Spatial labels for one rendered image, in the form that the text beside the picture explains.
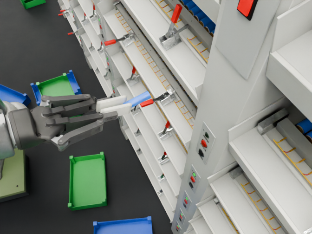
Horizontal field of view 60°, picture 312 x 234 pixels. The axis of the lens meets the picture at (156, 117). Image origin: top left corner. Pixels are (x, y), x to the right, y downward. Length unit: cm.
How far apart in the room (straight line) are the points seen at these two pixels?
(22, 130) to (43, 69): 178
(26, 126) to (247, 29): 39
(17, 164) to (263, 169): 134
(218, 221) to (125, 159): 98
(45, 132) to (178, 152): 48
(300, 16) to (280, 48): 4
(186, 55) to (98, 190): 121
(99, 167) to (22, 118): 121
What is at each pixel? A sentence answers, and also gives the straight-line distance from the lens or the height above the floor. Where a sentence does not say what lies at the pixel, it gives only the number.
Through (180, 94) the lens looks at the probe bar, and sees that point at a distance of 73.
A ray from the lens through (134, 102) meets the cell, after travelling 61.
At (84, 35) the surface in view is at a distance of 196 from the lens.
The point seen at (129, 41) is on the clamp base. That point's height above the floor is 95.
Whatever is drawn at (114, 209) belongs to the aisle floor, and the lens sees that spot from 161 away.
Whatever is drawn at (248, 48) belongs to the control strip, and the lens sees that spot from 34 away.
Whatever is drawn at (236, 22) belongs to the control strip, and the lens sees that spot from 35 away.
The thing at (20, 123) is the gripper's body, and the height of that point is 114.
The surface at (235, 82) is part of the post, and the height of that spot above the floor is 126.
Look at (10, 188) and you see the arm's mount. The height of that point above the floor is 22.
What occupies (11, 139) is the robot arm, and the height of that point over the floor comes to 112.
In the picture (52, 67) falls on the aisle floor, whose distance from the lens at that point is 229.
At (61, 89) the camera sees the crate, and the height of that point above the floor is 9.
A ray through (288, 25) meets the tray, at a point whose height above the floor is 137.
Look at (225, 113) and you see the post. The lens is 44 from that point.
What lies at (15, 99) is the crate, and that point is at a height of 0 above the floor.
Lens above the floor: 154
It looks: 56 degrees down
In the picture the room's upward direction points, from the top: straight up
